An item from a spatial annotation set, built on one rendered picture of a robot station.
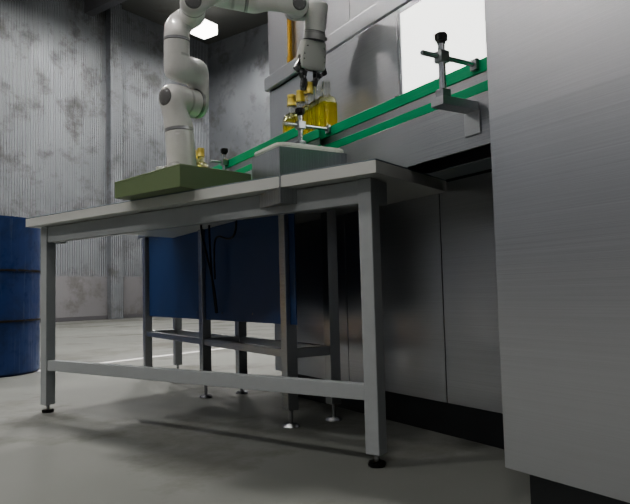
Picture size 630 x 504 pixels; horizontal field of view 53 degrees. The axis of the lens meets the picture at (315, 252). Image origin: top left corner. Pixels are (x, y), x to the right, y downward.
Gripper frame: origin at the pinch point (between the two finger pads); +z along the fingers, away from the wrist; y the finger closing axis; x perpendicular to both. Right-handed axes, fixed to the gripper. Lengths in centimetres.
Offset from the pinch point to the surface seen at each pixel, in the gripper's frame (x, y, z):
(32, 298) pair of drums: -198, 58, 128
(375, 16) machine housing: 17.9, -12.4, -23.9
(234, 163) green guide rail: -27.3, 13.2, 30.7
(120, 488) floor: 66, 76, 103
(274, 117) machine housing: -53, -16, 10
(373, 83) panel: 22.5, -11.6, -1.7
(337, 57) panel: -1.9, -11.9, -11.8
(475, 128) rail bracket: 91, 8, 14
